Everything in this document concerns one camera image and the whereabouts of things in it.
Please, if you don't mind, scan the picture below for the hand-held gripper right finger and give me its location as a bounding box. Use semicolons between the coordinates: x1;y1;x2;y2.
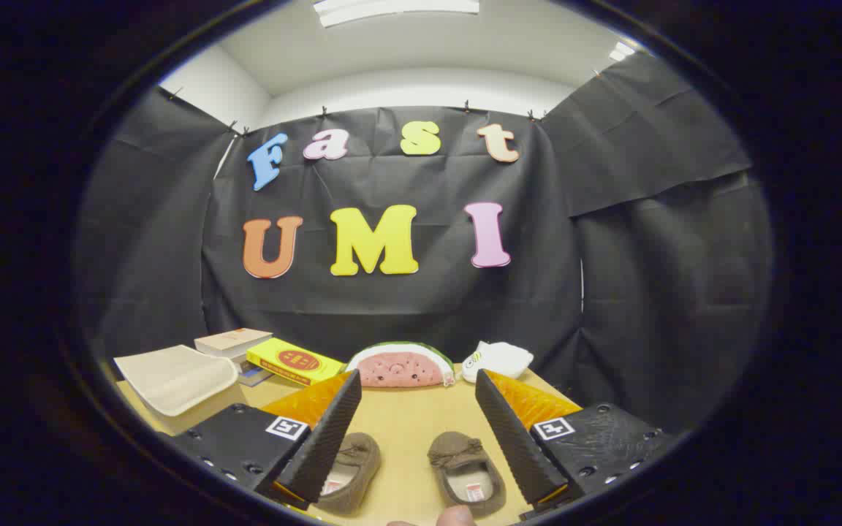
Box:
474;369;674;512

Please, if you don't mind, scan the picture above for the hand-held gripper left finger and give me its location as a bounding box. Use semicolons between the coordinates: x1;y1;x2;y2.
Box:
171;369;363;511

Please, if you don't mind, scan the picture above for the brown fuzzy shoe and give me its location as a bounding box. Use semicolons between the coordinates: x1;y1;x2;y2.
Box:
316;432;382;515
427;431;507;518

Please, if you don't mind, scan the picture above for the beige fabric storage box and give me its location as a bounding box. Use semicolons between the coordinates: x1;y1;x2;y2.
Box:
114;345;239;417

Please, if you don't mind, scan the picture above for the white plush toy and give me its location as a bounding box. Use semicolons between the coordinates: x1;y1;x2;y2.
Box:
461;340;534;384

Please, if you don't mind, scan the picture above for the yellow book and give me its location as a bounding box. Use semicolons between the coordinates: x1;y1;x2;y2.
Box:
246;338;346;386

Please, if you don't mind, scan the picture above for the watermelon slice plush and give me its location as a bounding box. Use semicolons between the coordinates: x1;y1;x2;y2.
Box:
344;341;456;388

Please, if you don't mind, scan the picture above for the beige book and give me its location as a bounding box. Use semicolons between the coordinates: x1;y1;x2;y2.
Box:
194;328;273;359

